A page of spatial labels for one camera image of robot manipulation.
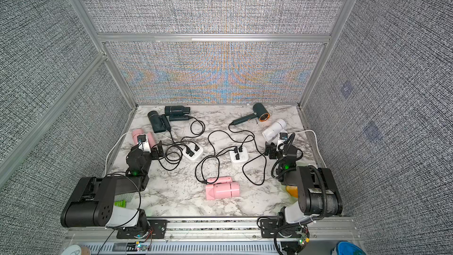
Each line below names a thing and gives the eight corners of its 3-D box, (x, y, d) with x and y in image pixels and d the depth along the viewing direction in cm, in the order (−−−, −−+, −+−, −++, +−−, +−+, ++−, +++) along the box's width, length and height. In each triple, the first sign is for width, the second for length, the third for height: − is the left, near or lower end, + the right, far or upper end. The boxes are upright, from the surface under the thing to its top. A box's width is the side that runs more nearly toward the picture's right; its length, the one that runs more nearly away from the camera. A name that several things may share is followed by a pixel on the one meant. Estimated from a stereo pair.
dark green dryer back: (164, 122, 113) (162, 115, 108) (167, 111, 119) (165, 104, 114) (188, 122, 113) (186, 115, 108) (190, 111, 119) (188, 104, 114)
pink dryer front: (206, 199, 83) (205, 195, 78) (207, 180, 89) (206, 175, 84) (239, 199, 83) (240, 195, 78) (238, 180, 89) (239, 175, 84)
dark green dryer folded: (156, 136, 105) (154, 132, 102) (148, 116, 115) (146, 112, 111) (172, 129, 108) (170, 125, 105) (163, 111, 118) (161, 106, 114)
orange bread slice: (286, 198, 83) (290, 194, 78) (285, 189, 86) (288, 185, 81) (295, 198, 83) (299, 194, 78) (293, 189, 86) (297, 185, 81)
